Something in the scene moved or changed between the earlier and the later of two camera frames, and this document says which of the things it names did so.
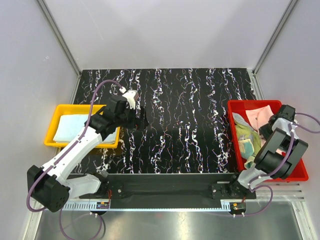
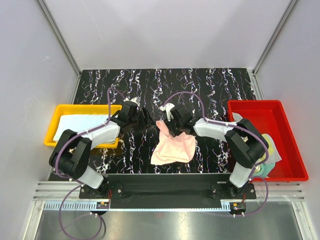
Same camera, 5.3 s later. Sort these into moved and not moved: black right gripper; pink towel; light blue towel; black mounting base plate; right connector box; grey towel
Moved: pink towel; black right gripper
Not moved: right connector box; black mounting base plate; grey towel; light blue towel
